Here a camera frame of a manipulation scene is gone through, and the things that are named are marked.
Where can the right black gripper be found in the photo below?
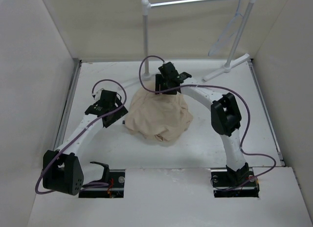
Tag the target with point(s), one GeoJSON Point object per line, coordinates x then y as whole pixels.
{"type": "Point", "coordinates": [159, 80]}

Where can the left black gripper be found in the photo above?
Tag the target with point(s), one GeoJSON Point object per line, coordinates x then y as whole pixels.
{"type": "Point", "coordinates": [120, 113]}

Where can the beige trousers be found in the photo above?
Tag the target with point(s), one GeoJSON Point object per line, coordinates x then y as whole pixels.
{"type": "Point", "coordinates": [158, 117]}

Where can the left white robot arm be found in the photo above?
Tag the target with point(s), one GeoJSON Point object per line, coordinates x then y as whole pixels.
{"type": "Point", "coordinates": [63, 170]}

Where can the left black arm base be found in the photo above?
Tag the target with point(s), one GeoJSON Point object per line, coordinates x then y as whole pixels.
{"type": "Point", "coordinates": [110, 188]}

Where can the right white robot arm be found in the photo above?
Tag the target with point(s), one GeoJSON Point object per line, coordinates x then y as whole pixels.
{"type": "Point", "coordinates": [224, 113]}

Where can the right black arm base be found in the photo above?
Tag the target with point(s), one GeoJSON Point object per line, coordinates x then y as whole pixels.
{"type": "Point", "coordinates": [223, 187]}

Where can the white clothes rack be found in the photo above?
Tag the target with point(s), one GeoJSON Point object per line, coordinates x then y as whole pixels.
{"type": "Point", "coordinates": [230, 62]}

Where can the left aluminium table rail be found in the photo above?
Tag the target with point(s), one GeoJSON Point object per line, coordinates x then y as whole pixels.
{"type": "Point", "coordinates": [68, 103]}

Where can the light blue wire hanger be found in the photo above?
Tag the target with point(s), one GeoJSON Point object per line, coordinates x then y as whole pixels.
{"type": "Point", "coordinates": [229, 31]}

